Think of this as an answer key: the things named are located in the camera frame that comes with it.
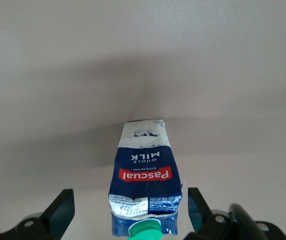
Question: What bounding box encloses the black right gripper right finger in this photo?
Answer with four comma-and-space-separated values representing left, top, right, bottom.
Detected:
185, 187, 233, 240

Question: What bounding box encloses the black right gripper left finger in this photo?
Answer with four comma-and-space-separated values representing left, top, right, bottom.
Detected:
15, 188, 75, 240

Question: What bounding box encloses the blue Pascal milk carton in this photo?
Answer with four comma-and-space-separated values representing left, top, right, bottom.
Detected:
108, 119, 185, 240

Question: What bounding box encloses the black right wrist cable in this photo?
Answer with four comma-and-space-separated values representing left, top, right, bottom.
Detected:
229, 203, 270, 240

